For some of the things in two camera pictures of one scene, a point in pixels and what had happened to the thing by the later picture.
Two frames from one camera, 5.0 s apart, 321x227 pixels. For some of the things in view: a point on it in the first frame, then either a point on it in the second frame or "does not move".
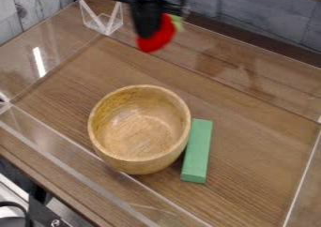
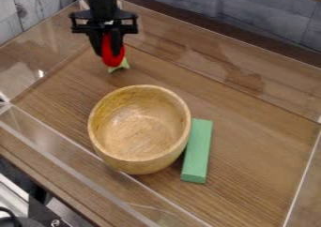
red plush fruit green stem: [170, 24] → [115, 63]
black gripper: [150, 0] → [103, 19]
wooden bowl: [138, 127] does not move
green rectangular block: [197, 151] does not move
